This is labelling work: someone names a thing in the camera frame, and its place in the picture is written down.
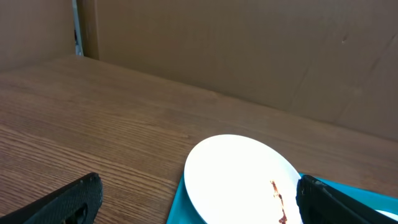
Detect white plate with sauce streak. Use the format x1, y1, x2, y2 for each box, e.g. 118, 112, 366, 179
183, 134, 302, 224

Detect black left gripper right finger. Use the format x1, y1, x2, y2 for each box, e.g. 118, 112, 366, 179
296, 175, 397, 224

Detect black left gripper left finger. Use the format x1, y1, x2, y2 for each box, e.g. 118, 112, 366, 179
1, 172, 103, 224

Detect brown cardboard back panel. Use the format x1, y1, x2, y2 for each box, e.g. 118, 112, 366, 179
1, 0, 397, 139

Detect teal plastic tray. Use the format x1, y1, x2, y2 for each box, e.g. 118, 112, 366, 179
166, 175, 398, 224

